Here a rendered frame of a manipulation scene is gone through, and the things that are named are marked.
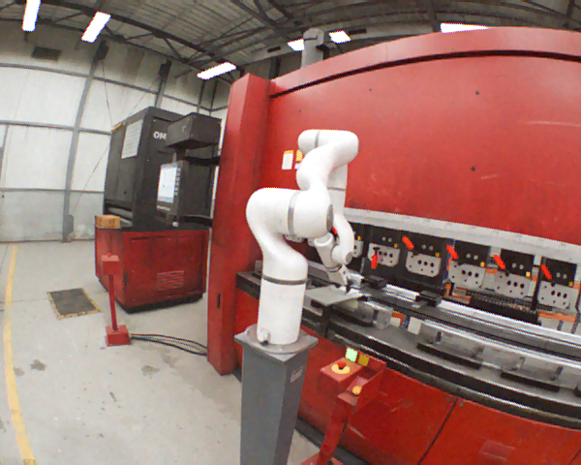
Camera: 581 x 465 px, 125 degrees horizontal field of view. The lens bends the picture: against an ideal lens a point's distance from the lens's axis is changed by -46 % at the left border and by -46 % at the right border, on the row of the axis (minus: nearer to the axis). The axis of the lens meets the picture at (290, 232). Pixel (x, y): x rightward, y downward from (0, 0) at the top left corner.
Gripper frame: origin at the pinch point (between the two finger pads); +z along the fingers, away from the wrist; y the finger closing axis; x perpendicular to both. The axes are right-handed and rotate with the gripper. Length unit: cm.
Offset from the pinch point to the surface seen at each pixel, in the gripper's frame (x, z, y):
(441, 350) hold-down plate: 10, 7, -55
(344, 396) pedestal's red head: 45, 4, -31
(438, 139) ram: -48, -53, -38
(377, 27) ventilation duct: -481, -121, 159
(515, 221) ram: -27, -32, -74
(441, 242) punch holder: -20, -21, -43
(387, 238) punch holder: -19.3, -18.6, -18.1
